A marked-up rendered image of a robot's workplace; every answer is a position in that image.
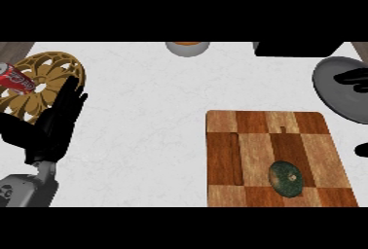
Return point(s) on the black appliance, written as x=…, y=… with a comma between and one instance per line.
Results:
x=297, y=48

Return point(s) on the orange food in bowl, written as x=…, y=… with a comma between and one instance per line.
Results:
x=186, y=42

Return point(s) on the dark green squash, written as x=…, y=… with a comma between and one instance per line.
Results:
x=286, y=180

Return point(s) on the grey bowl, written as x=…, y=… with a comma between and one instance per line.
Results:
x=187, y=50

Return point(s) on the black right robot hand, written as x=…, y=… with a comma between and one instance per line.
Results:
x=354, y=79

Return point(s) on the red soda can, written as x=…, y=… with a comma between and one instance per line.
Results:
x=13, y=79

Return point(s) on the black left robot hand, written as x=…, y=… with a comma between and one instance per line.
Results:
x=54, y=129

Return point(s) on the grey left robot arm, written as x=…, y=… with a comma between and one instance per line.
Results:
x=25, y=191

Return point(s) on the checkered wooden cutting board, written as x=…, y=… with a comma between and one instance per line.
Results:
x=252, y=149

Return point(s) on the golden ornate round trivet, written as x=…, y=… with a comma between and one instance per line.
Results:
x=35, y=105

